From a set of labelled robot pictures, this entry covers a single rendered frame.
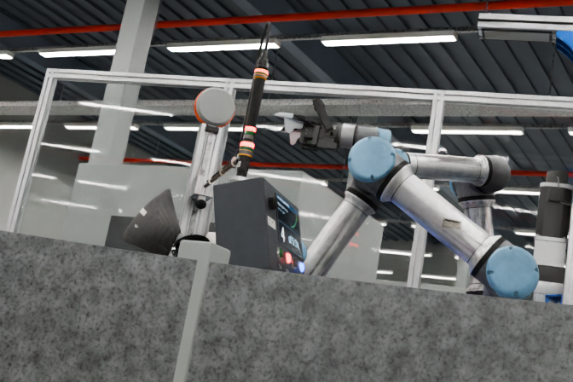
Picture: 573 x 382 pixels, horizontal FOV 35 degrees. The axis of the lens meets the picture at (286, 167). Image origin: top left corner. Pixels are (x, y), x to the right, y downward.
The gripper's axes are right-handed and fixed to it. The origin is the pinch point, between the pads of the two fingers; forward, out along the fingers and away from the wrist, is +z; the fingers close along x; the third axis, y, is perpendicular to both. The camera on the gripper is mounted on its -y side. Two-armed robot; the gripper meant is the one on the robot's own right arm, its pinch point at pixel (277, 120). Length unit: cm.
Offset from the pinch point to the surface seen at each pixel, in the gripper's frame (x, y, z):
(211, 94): 61, -26, 39
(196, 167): 61, 3, 39
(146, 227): 15, 37, 38
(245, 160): -1.6, 14.6, 6.9
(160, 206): 14.5, 29.4, 35.1
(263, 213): -89, 48, -18
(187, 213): 61, 21, 39
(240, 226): -88, 51, -14
